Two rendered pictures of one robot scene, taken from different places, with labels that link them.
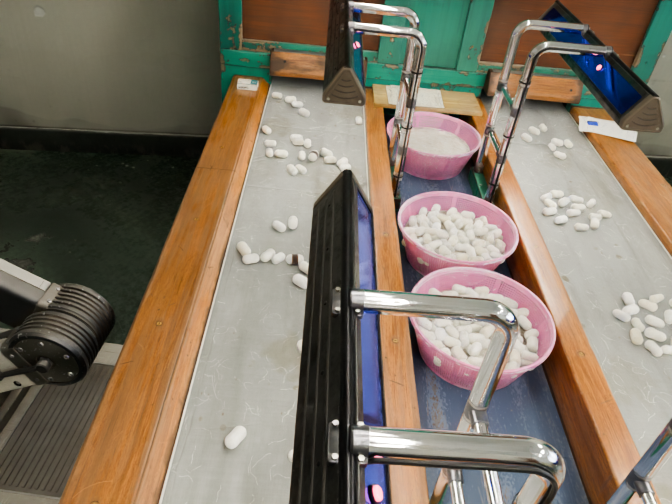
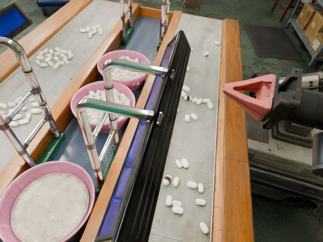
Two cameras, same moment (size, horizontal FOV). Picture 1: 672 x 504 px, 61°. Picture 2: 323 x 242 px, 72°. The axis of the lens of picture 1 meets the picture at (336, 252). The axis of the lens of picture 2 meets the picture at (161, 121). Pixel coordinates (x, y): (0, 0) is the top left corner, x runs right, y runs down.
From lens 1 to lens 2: 1.65 m
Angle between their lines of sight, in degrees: 93
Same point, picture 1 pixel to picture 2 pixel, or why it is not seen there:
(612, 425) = (108, 38)
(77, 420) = (250, 121)
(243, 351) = (205, 72)
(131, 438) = (230, 54)
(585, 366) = (101, 49)
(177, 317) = (229, 78)
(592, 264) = (49, 83)
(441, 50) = not seen: outside the picture
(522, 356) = not seen: hidden behind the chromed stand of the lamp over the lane
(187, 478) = (215, 52)
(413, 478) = (166, 39)
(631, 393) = (91, 47)
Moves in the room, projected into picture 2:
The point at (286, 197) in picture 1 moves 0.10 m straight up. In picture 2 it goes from (189, 140) to (193, 124)
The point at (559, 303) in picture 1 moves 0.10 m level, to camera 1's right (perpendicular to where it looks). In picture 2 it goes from (90, 64) to (71, 60)
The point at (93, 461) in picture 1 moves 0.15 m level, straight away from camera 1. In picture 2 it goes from (237, 52) to (252, 66)
